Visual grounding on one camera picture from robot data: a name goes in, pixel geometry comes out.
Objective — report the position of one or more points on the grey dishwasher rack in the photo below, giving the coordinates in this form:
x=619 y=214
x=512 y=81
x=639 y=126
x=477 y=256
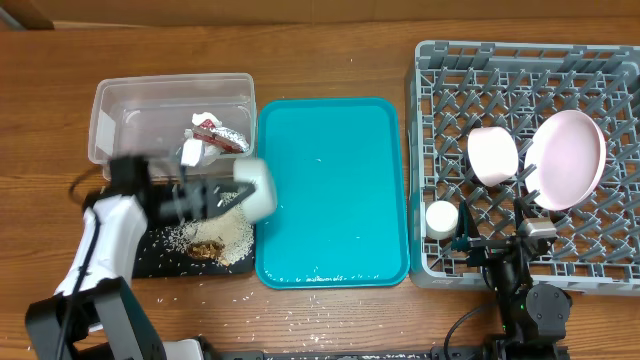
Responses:
x=454 y=87

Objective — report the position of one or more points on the teal serving tray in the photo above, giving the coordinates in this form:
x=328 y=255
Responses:
x=341 y=218

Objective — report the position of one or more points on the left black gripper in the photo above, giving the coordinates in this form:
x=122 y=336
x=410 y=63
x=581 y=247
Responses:
x=198 y=205

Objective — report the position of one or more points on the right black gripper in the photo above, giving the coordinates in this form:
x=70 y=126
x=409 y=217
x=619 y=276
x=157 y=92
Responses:
x=489 y=245

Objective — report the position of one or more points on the white tissue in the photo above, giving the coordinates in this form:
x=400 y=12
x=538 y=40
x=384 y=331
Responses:
x=197 y=149

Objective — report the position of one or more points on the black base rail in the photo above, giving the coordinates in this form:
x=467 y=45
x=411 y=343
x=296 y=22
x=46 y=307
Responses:
x=350 y=355

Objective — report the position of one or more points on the clear plastic bin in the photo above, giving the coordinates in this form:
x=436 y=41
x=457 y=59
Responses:
x=149 y=115

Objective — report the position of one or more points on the black plastic tray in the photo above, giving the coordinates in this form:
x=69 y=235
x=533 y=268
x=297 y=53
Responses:
x=153 y=259

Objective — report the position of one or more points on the grey bowl with rice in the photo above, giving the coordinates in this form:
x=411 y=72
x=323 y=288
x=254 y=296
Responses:
x=263 y=201

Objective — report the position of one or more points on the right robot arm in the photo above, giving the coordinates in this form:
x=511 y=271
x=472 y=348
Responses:
x=533 y=316

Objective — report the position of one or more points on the small white cup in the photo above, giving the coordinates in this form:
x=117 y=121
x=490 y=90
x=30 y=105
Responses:
x=441 y=219

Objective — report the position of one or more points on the red snack wrapper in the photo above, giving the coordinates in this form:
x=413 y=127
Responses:
x=225 y=138

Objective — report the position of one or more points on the leftover rice and food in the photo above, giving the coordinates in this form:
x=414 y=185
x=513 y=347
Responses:
x=226 y=239

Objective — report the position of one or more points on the pink bowl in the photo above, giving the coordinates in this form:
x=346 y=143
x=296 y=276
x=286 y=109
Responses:
x=492 y=155

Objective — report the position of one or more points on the pink round plate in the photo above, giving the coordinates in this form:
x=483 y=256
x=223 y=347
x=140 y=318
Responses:
x=568 y=153

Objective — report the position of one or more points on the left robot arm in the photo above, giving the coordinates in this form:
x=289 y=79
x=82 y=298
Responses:
x=93 y=313

